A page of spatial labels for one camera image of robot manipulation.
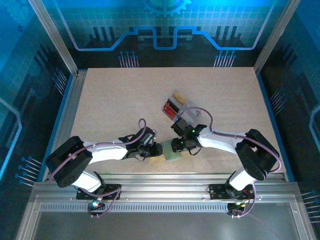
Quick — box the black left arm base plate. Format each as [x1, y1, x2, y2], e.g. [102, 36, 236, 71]
[76, 183, 122, 201]

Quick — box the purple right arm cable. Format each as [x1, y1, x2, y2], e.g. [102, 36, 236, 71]
[182, 106, 283, 219]

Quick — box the blue table edge strip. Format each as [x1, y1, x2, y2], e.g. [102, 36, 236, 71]
[37, 74, 75, 182]
[256, 72, 296, 182]

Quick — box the aluminium frame rail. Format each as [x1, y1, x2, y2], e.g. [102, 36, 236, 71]
[32, 172, 301, 204]

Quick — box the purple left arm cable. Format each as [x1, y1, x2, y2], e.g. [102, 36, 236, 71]
[48, 118, 148, 219]

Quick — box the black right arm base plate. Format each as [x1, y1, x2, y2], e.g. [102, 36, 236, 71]
[207, 183, 256, 201]

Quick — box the clear plastic card tray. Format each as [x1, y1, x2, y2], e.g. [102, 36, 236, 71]
[161, 88, 203, 127]

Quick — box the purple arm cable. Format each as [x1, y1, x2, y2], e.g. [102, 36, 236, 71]
[182, 106, 283, 219]
[48, 118, 148, 219]

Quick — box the slotted metal strip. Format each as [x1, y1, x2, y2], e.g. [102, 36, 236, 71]
[39, 203, 231, 213]

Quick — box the blue circuit print back panel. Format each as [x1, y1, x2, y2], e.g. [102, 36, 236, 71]
[41, 0, 291, 68]

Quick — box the small circuit board with LEDs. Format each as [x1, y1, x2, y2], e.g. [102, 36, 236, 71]
[227, 201, 251, 218]
[87, 198, 106, 218]

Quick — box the white grey card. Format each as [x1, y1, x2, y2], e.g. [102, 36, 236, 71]
[181, 108, 201, 125]

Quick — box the red card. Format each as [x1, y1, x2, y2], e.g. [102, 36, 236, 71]
[162, 103, 179, 119]

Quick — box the green card holder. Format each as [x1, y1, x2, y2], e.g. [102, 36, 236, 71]
[161, 139, 184, 163]

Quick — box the aluminium side rail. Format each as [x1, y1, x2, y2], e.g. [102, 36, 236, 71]
[42, 69, 88, 182]

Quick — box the black card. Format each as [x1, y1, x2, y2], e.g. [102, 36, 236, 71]
[166, 97, 181, 113]

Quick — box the grey metal sheet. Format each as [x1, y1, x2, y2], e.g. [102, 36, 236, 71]
[32, 212, 301, 240]

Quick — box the aluminium corner post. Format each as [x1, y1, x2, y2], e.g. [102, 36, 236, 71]
[253, 0, 301, 75]
[27, 0, 80, 76]

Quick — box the gold card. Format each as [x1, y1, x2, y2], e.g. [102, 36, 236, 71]
[171, 89, 189, 106]

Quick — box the blue circuit print side panel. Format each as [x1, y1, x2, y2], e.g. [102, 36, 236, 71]
[0, 0, 73, 240]
[259, 0, 320, 240]

